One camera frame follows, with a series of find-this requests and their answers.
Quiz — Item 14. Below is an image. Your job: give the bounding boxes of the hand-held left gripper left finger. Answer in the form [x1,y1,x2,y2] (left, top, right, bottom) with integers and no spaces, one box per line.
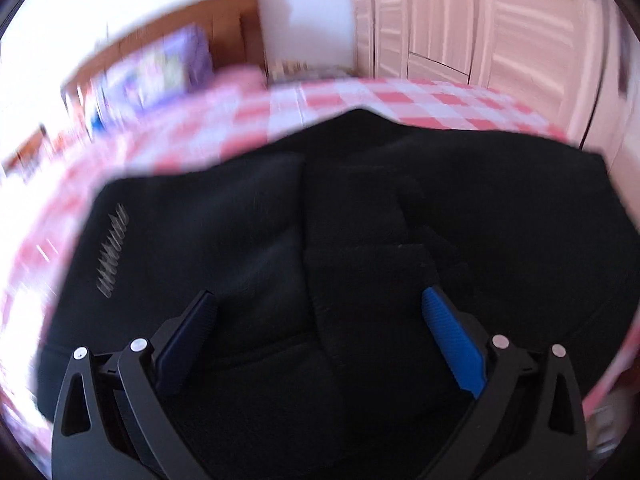
[50,290,221,480]

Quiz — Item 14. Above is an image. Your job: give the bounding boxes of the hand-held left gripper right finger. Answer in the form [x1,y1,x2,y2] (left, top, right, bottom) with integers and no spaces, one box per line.
[421,286,588,480]

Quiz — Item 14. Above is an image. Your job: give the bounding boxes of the black pants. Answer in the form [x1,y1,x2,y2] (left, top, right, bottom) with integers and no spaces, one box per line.
[35,107,628,480]

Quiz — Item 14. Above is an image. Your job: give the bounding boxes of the small wooden furniture panel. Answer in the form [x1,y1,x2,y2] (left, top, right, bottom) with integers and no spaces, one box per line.
[2,125,51,181]

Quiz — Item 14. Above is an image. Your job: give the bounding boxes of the bed with pink checked sheet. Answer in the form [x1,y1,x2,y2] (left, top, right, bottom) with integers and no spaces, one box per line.
[0,67,640,461]

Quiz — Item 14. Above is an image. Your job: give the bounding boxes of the purple patterned pillow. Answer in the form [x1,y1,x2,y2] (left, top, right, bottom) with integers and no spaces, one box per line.
[92,27,216,111]

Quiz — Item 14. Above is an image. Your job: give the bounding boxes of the wooden headboard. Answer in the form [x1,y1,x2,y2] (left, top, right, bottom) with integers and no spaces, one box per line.
[60,0,266,106]

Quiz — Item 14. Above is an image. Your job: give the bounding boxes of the white louvered wardrobe doors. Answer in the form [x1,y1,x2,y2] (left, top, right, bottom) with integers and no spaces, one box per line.
[350,0,640,181]

